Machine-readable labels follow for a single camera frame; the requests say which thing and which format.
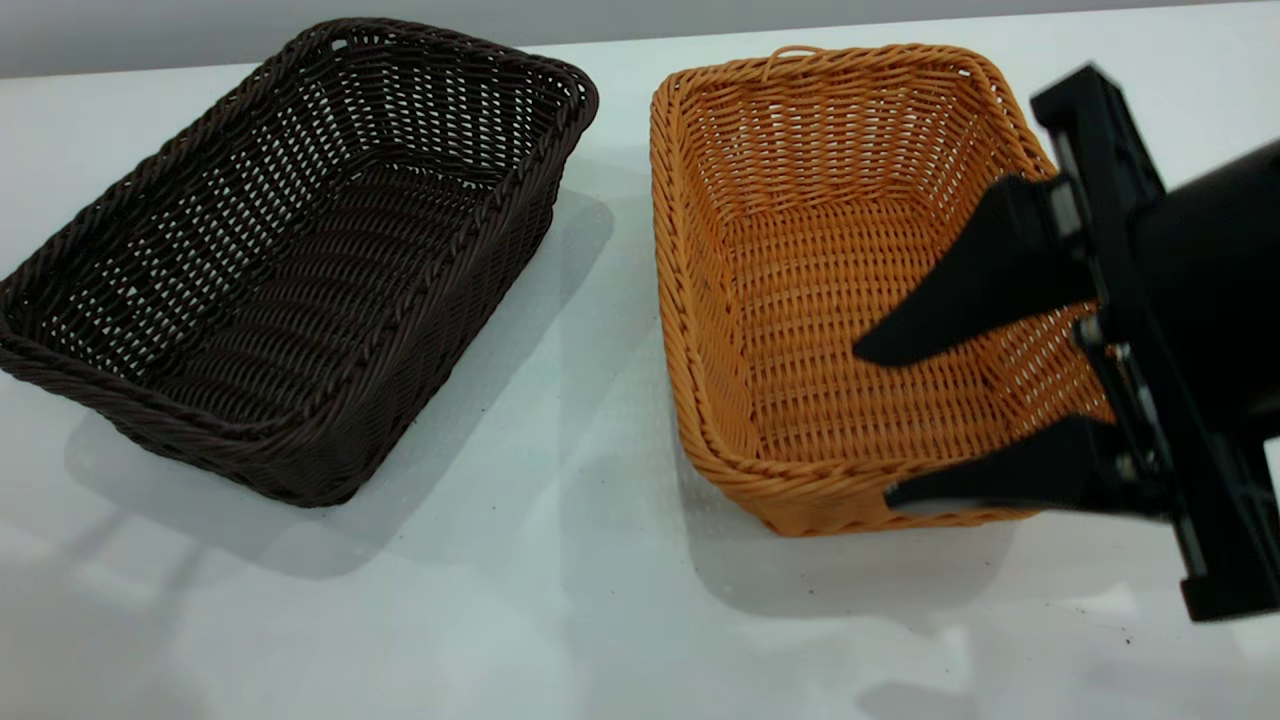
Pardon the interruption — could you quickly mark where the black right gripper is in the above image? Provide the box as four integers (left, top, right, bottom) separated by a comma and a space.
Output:
853, 65, 1280, 623

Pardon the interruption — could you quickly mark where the orange woven basket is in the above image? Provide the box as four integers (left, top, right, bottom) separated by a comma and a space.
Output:
650, 44, 1119, 539

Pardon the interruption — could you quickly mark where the black woven basket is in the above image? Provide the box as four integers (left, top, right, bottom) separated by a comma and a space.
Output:
0, 17, 600, 509

